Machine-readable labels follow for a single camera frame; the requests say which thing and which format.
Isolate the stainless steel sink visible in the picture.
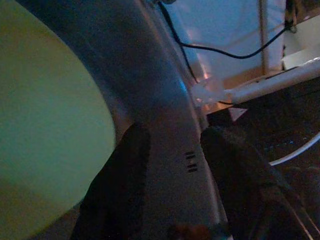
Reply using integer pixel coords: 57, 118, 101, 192
14, 0, 232, 240

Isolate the white hose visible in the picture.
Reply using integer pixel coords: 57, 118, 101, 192
269, 131, 320, 167

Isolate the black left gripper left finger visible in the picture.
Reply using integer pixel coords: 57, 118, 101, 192
72, 123, 153, 240

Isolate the black cable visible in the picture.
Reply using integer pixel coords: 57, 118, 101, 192
158, 0, 288, 85

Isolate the green plate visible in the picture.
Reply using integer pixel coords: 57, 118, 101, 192
0, 0, 119, 240

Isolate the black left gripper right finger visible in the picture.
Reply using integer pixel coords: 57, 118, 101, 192
199, 124, 313, 240

